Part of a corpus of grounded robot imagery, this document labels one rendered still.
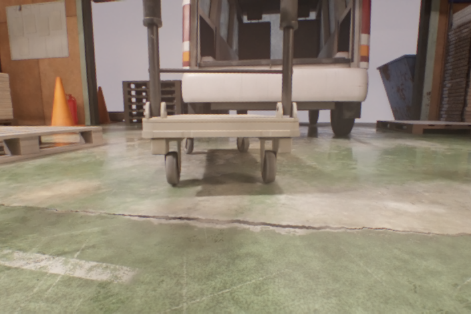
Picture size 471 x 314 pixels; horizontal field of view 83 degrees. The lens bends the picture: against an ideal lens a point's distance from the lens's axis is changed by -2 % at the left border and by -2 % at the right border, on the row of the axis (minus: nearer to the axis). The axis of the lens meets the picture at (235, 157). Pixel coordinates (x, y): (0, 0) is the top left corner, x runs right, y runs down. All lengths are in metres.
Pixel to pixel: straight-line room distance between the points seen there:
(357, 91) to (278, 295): 1.96
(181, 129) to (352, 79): 1.72
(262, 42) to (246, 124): 3.60
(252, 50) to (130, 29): 3.68
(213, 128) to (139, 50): 6.35
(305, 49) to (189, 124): 3.64
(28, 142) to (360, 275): 1.50
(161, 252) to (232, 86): 1.81
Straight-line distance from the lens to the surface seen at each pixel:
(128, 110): 5.44
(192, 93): 2.26
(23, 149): 1.60
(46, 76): 5.90
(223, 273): 0.40
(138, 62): 6.93
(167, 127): 0.65
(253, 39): 4.24
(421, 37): 4.68
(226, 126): 0.64
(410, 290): 0.43
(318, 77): 2.15
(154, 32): 0.69
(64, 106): 4.50
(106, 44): 7.42
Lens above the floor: 0.22
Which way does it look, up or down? 10 degrees down
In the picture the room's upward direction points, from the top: straight up
